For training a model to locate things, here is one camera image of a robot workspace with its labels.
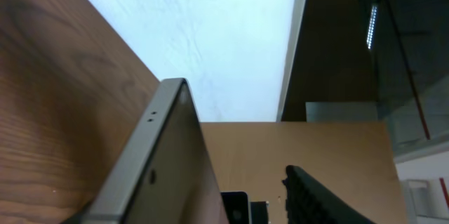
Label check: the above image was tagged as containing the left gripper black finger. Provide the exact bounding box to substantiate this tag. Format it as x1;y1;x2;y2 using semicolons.
283;165;374;224

